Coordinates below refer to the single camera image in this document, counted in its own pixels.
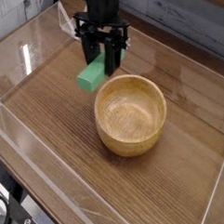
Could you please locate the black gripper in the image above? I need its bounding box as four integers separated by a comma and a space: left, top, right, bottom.
74, 0, 129, 76

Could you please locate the green rectangular block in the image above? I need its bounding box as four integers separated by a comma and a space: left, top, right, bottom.
76, 46, 127, 95

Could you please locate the brown wooden bowl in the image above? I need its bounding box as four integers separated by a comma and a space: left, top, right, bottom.
94, 74, 167, 158

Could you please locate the clear acrylic corner bracket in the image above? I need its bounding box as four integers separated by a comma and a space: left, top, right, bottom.
57, 1, 79, 40

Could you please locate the clear acrylic tray wall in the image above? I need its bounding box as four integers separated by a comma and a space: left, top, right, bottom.
0, 7, 224, 224

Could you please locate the black metal mount with bolt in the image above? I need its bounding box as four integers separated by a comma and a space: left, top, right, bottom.
8, 202, 37, 224

